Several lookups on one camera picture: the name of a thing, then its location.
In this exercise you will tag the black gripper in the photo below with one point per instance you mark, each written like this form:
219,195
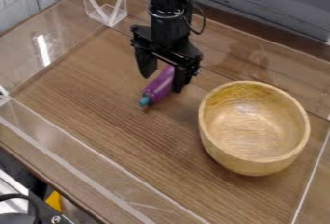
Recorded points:
164,40

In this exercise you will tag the purple toy eggplant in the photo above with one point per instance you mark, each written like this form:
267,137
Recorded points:
157,88

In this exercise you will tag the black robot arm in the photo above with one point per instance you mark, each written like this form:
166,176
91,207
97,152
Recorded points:
172,6

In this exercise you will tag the brown wooden bowl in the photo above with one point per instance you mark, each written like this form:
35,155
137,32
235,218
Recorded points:
254,127

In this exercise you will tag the yellow black device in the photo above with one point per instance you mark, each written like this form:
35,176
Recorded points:
48,212

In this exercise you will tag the clear acrylic tray wall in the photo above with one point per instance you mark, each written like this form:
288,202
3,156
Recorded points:
129,164

